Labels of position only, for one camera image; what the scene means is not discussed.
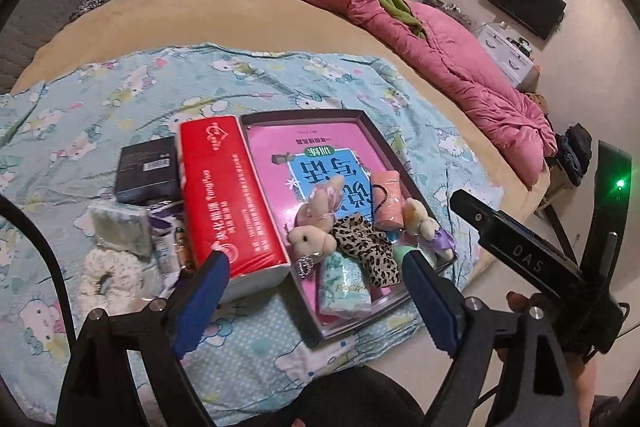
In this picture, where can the beige bed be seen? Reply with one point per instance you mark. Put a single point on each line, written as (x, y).
(250, 12)

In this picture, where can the green cloth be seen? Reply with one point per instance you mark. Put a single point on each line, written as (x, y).
(395, 2)

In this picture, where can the dark speckled cloth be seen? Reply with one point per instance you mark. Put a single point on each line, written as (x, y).
(95, 2)

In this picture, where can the blue cat print blanket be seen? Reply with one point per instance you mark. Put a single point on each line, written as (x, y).
(90, 117)

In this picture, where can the dark bag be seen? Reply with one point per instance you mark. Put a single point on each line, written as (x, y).
(575, 152)

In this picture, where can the dark blue box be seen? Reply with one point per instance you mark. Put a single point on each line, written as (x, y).
(145, 167)

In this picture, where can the black tray box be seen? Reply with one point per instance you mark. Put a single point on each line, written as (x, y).
(367, 318)

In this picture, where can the white drawer cabinet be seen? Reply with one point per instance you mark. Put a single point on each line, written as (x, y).
(505, 57)

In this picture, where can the pink book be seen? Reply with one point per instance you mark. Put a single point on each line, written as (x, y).
(300, 147)

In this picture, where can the person's right hand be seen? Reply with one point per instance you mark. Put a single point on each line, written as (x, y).
(582, 377)

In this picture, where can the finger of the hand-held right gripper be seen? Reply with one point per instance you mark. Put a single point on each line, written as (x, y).
(520, 247)

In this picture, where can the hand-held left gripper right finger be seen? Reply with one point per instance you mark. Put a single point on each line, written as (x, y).
(432, 302)

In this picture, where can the white fluffy scrunchie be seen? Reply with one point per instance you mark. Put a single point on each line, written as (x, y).
(125, 267)

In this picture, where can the teal tissue pack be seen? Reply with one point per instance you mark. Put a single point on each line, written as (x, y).
(345, 287)

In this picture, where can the pink quilt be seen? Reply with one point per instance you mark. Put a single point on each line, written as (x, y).
(450, 72)

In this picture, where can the peach fabric roll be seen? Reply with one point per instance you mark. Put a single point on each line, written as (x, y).
(387, 202)

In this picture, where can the bear plush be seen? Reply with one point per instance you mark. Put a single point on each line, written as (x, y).
(417, 212)

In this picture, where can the purple white packet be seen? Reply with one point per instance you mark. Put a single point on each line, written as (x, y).
(167, 232)

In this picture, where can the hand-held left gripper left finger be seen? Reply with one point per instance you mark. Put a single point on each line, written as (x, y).
(200, 302)

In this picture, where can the red tissue pack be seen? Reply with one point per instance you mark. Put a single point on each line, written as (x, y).
(225, 197)

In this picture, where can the leopard print scrunchie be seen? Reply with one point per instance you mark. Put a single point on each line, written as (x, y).
(365, 247)

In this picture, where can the green patterned tissue pack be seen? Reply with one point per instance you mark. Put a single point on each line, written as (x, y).
(120, 227)

